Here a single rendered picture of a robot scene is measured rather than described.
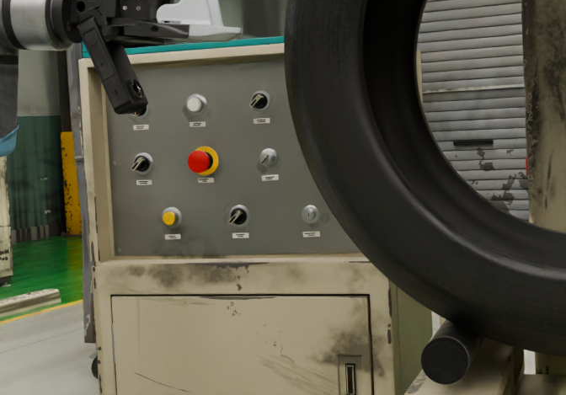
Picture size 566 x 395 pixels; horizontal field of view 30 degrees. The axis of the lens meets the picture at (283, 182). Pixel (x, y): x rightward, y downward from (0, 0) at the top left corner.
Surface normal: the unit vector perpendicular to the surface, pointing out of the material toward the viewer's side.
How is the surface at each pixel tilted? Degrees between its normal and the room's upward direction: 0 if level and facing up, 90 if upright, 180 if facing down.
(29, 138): 90
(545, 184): 90
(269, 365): 90
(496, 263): 100
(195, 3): 90
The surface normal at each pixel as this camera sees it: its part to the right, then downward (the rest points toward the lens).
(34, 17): -0.29, 0.25
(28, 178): 0.88, -0.02
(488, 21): -0.46, 0.07
